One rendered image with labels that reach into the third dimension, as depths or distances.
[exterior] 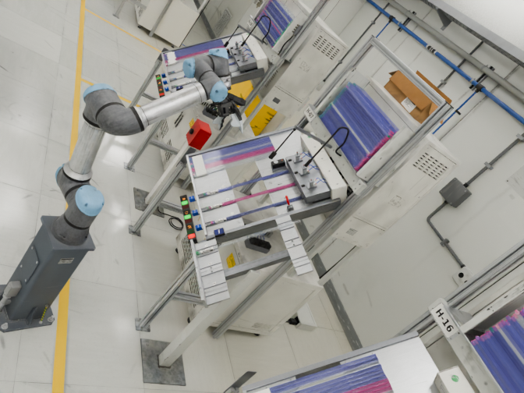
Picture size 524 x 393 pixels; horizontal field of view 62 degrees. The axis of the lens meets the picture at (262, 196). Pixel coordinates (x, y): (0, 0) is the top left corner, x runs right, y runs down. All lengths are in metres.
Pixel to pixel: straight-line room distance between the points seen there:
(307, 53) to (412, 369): 2.37
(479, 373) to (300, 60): 2.46
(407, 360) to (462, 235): 1.86
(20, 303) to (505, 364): 1.93
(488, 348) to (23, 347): 1.90
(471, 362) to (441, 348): 0.26
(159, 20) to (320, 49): 3.49
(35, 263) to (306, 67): 2.34
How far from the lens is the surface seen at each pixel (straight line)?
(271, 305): 2.80
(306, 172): 2.32
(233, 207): 2.28
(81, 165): 1.88
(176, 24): 6.60
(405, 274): 3.69
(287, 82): 3.47
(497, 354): 1.68
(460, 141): 3.82
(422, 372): 1.82
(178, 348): 2.42
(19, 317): 2.35
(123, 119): 1.62
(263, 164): 2.50
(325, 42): 3.45
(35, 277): 2.10
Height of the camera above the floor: 1.92
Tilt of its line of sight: 25 degrees down
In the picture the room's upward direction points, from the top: 41 degrees clockwise
